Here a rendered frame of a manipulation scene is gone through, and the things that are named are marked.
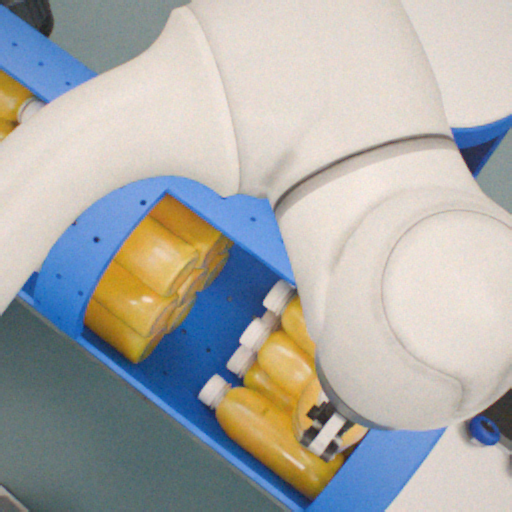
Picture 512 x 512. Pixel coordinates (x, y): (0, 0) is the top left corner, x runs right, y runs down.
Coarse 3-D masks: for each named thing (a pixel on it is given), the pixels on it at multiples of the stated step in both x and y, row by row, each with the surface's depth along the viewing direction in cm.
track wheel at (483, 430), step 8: (480, 416) 129; (472, 424) 127; (480, 424) 127; (488, 424) 128; (472, 432) 127; (480, 432) 126; (488, 432) 127; (496, 432) 128; (480, 440) 126; (488, 440) 126; (496, 440) 127
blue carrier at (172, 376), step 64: (0, 64) 113; (64, 64) 117; (128, 192) 108; (192, 192) 109; (64, 256) 108; (256, 256) 107; (64, 320) 113; (192, 320) 132; (192, 384) 126; (384, 448) 101
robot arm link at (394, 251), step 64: (320, 192) 46; (384, 192) 45; (448, 192) 42; (320, 256) 45; (384, 256) 40; (448, 256) 40; (320, 320) 46; (384, 320) 40; (448, 320) 39; (384, 384) 42; (448, 384) 40
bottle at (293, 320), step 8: (296, 288) 117; (288, 296) 115; (296, 296) 116; (280, 304) 116; (288, 304) 116; (296, 304) 115; (280, 312) 116; (288, 312) 115; (296, 312) 114; (288, 320) 115; (296, 320) 114; (304, 320) 114; (288, 328) 115; (296, 328) 114; (304, 328) 114; (296, 336) 115; (304, 336) 114; (296, 344) 116; (304, 344) 114; (312, 344) 114; (312, 352) 114
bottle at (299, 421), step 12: (312, 384) 87; (300, 396) 88; (312, 396) 85; (300, 408) 87; (300, 420) 87; (300, 432) 91; (348, 432) 84; (360, 432) 85; (300, 444) 98; (348, 444) 87
